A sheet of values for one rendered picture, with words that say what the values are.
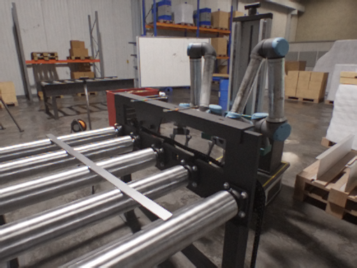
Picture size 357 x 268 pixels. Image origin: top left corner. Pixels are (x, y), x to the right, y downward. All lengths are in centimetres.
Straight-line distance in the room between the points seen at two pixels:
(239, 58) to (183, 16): 1051
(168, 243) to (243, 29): 189
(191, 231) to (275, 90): 122
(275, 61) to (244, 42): 59
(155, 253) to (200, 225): 18
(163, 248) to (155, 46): 543
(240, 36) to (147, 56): 391
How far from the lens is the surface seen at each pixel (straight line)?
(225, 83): 663
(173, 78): 598
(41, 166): 143
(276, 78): 171
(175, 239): 77
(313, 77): 918
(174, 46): 598
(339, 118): 440
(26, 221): 93
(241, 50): 222
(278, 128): 178
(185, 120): 112
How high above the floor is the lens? 142
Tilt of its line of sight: 18 degrees down
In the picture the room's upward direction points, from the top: straight up
